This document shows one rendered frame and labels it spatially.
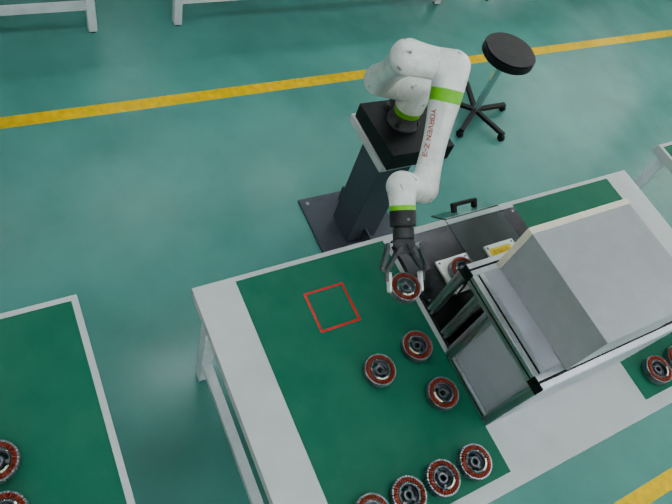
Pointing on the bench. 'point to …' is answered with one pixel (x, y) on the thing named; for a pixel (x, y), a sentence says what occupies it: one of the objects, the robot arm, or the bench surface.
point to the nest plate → (447, 269)
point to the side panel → (488, 372)
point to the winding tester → (592, 280)
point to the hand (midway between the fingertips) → (405, 286)
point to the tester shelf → (496, 282)
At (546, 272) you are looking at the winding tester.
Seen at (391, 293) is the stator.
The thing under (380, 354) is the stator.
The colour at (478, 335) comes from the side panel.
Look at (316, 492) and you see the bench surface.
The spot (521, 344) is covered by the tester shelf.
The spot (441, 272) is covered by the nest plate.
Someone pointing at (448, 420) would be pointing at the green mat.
